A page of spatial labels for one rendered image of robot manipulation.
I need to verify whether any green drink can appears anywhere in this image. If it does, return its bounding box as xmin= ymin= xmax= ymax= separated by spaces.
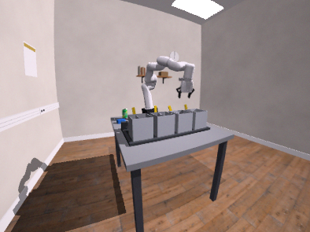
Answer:
xmin=122 ymin=109 xmax=127 ymax=119

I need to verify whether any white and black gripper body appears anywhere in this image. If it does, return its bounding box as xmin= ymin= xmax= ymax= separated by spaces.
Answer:
xmin=179 ymin=80 xmax=193 ymax=93

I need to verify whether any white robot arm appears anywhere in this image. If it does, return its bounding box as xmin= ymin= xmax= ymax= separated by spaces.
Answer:
xmin=142 ymin=57 xmax=195 ymax=109

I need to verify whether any blue box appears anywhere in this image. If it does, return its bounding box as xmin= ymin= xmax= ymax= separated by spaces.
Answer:
xmin=116 ymin=119 xmax=125 ymax=124

